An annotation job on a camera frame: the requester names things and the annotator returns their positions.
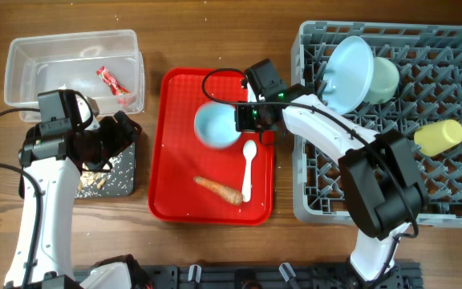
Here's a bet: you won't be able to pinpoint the orange carrot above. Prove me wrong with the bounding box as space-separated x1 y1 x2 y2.
193 176 243 206

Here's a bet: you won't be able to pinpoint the small blue bowl with food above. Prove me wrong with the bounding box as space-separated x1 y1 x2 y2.
194 101 241 149

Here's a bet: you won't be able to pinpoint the clear plastic bin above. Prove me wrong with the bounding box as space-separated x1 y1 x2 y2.
4 30 146 116

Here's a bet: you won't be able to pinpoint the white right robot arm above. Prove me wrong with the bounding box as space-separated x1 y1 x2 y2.
236 59 429 287

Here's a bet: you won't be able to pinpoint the red serving tray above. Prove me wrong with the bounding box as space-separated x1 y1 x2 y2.
148 67 274 226

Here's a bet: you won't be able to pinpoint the spilled rice and food scraps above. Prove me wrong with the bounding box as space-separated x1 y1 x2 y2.
75 151 136 199

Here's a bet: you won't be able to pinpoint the mint green bowl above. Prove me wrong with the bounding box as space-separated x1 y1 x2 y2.
364 57 399 104

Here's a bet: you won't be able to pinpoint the large light blue plate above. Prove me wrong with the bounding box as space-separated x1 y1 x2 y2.
322 36 374 115

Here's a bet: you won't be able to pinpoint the red snack wrapper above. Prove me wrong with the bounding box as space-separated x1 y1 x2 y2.
96 66 130 96

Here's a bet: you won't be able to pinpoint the yellow plastic cup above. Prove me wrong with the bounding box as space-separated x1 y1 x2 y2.
414 120 462 157

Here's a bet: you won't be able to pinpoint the grey dishwasher rack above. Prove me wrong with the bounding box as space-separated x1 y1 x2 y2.
291 21 462 228

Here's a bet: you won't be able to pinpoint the black plastic bin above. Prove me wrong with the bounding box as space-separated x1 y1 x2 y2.
19 145 136 203

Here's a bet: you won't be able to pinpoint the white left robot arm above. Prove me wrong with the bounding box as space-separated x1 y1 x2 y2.
3 89 142 288

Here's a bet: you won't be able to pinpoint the white plastic spoon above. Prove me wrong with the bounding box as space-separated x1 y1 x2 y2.
241 140 257 202

